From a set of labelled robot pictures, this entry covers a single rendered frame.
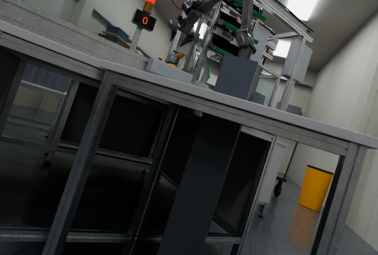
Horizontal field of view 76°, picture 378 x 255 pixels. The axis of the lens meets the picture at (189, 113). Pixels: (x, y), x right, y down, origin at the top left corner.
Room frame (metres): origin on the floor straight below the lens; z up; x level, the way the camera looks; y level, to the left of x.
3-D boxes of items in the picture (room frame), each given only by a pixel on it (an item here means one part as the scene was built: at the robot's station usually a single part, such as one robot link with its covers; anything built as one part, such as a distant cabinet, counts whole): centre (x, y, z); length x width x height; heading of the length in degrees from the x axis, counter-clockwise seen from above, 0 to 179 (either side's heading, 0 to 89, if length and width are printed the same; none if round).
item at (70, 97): (2.86, 0.22, 0.43); 2.20 x 0.38 x 0.86; 121
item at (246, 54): (1.05, -0.15, 1.09); 0.07 x 0.07 x 0.06; 75
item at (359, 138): (1.09, -0.16, 0.84); 0.90 x 0.70 x 0.03; 75
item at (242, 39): (1.04, -0.15, 1.15); 0.09 x 0.07 x 0.06; 142
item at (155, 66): (1.12, 0.14, 0.93); 0.21 x 0.07 x 0.06; 121
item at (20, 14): (1.07, 0.34, 0.91); 0.89 x 0.06 x 0.11; 121
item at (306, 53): (2.73, -0.99, 1.43); 0.30 x 0.09 x 1.13; 121
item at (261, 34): (2.58, -0.42, 1.50); 0.38 x 0.21 x 0.88; 31
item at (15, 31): (1.72, 0.41, 0.85); 1.50 x 1.41 x 0.03; 121
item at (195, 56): (2.34, 0.08, 1.32); 0.14 x 0.14 x 0.38
